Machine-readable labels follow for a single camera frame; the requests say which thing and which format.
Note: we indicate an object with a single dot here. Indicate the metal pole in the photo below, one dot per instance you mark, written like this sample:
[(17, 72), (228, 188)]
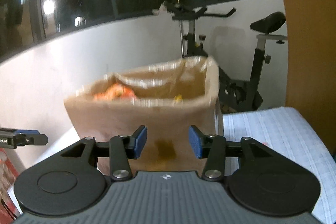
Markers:
[(181, 37)]

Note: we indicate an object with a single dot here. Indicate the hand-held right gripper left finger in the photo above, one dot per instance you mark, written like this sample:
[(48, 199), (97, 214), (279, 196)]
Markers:
[(140, 144)]

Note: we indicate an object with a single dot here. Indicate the black exercise bike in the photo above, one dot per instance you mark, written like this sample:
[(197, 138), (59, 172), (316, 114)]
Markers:
[(252, 87)]

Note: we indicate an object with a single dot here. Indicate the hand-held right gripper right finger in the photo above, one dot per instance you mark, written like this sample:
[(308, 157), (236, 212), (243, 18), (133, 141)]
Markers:
[(195, 142)]

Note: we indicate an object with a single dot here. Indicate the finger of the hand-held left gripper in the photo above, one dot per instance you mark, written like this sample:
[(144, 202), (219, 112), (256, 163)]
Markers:
[(27, 131), (34, 140)]

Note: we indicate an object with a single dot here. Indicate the brown cardboard box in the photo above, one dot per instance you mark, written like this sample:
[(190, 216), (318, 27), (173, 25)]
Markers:
[(168, 132)]

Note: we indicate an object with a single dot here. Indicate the wooden door panel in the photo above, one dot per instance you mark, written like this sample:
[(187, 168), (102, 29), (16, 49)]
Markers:
[(309, 29)]

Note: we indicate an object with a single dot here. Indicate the plaid tablecloth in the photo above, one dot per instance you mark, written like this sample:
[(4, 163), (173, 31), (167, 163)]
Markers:
[(275, 129)]

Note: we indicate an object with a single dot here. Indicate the orange snack bag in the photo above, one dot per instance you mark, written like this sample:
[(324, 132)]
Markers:
[(115, 92)]

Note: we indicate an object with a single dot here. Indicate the white crumpled cloth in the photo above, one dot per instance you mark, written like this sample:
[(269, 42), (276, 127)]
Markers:
[(158, 9)]

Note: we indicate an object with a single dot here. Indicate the red printed carton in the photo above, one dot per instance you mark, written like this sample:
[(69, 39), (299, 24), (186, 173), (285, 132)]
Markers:
[(8, 176)]

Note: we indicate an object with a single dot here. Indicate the yellow snack packet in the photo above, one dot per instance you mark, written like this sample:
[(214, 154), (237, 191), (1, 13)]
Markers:
[(178, 98)]

